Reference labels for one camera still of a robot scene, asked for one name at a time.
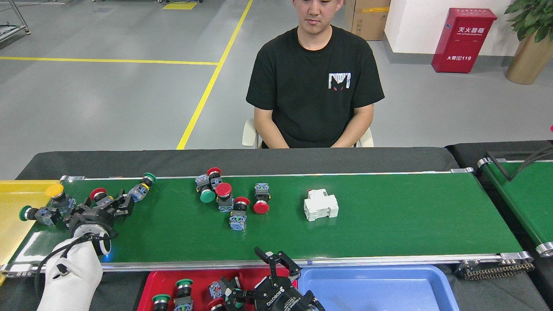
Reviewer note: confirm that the person's left forearm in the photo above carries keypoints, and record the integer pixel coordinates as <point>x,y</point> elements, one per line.
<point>354,131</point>

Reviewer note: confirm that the metal rack on wheels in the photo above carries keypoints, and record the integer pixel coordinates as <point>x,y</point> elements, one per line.
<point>27,26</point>

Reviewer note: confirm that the blue plastic bin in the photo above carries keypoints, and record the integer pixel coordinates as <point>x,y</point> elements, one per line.
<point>380,289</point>

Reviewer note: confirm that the short green conveyor belt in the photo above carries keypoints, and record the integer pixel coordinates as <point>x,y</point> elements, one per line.
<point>527,198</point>

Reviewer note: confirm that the brown cardboard box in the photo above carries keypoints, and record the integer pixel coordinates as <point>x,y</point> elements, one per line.
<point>367,19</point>

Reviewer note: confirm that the green push button switch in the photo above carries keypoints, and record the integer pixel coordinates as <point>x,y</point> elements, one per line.
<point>207,196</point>
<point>161,298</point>
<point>43,216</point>
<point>236,303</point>
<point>138,191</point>
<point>184,283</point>

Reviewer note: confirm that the yellow plastic tray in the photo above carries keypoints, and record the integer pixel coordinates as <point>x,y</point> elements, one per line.
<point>17,194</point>

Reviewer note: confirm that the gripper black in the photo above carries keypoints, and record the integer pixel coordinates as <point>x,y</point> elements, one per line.
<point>285,298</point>
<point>88,221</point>

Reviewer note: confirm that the long green conveyor belt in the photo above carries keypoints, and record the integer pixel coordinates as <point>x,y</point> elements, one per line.
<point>389,216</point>

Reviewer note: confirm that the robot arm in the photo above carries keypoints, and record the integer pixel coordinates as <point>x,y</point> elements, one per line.
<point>73,276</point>

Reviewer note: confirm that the red plastic bin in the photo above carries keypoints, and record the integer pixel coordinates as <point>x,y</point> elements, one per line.
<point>164,280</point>

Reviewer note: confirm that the tan plant pot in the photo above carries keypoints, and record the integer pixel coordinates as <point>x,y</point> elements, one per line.
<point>527,62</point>

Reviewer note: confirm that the person's right forearm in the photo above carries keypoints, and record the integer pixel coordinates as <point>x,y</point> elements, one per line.
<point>270,131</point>

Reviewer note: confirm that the grey office chair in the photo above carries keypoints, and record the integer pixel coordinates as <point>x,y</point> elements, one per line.
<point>249,131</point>

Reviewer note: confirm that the black guide frame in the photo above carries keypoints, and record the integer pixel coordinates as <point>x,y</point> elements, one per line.
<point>511,178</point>

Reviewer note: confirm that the white circuit breaker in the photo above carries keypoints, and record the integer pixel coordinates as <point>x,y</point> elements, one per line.
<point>320,205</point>

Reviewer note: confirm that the yellow push button switch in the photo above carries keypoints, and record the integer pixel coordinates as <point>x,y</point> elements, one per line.
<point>55,190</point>

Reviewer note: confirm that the green potted plant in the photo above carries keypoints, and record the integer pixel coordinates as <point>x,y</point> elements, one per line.
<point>531,17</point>

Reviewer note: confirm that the person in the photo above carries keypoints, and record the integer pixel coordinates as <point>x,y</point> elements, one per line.
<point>311,86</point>

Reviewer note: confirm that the red fire extinguisher box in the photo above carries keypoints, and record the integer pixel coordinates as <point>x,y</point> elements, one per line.
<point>464,41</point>

